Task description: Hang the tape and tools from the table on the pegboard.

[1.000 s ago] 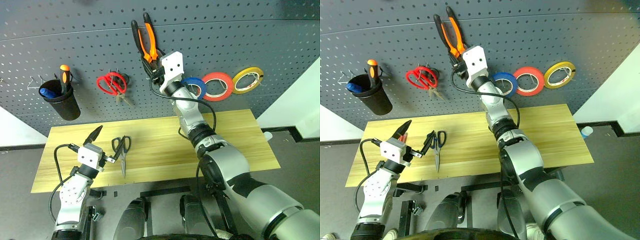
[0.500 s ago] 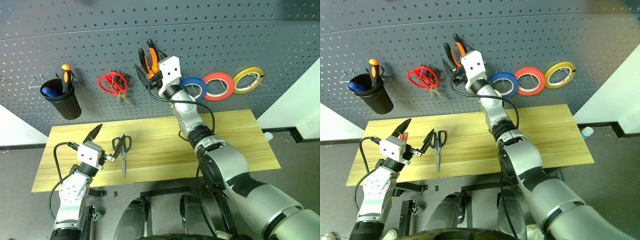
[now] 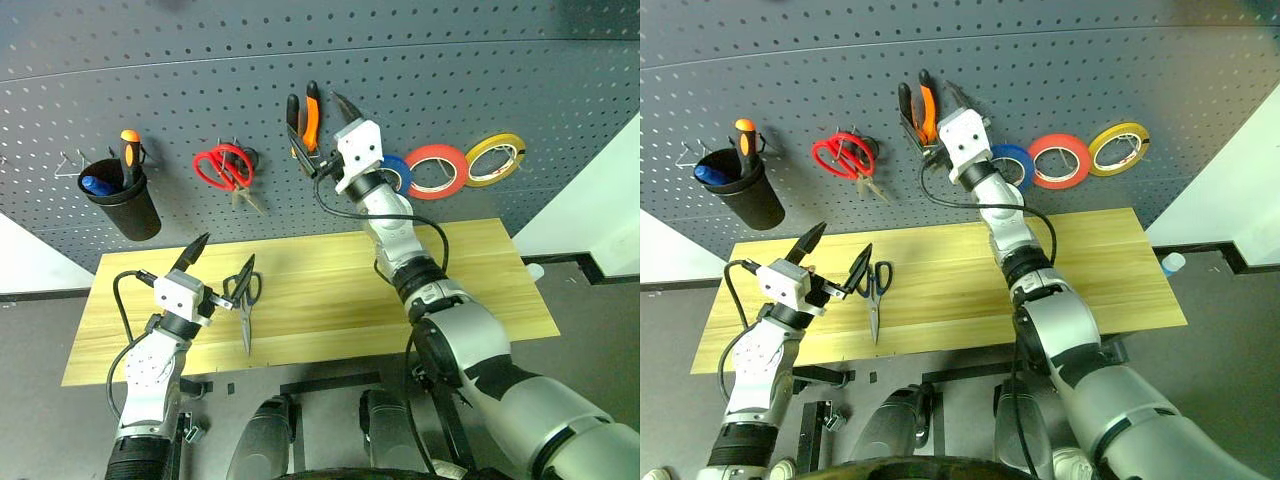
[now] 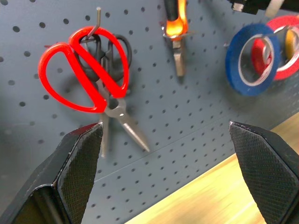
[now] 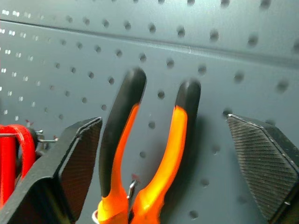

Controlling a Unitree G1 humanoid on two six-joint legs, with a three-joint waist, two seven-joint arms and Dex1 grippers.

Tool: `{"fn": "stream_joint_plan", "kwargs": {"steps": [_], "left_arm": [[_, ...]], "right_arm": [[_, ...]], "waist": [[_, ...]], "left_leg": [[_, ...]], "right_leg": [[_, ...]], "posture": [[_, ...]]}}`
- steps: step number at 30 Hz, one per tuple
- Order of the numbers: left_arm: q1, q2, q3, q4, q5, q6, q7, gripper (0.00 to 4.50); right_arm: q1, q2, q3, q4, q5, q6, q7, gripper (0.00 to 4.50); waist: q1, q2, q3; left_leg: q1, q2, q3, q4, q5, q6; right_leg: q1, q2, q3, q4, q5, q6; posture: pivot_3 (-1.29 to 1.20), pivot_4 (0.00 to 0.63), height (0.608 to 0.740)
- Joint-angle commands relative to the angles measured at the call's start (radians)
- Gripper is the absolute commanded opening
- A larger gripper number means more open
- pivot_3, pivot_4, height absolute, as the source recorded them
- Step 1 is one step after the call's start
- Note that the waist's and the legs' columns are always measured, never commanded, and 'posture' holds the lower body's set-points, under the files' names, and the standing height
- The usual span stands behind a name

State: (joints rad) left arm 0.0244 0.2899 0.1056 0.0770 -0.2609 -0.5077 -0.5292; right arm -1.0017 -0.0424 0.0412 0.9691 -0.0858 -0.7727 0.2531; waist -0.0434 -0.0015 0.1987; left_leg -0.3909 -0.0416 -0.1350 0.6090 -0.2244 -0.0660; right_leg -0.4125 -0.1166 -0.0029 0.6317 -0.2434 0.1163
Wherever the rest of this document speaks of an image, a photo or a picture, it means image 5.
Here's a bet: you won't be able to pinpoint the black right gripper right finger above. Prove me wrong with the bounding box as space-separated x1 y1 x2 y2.
227 114 299 222

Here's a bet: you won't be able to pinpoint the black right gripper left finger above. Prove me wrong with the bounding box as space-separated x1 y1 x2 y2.
0 117 103 224

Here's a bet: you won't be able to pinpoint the orange and black pliers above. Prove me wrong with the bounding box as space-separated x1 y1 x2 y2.
97 67 202 224

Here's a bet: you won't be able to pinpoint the grey metal pegboard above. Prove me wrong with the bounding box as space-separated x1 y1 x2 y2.
0 0 299 224

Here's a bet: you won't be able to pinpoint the silver metal peg hook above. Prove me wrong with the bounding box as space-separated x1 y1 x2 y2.
35 129 59 144
127 179 138 210

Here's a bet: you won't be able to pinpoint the red handled scissors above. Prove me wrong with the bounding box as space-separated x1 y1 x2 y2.
0 124 38 210

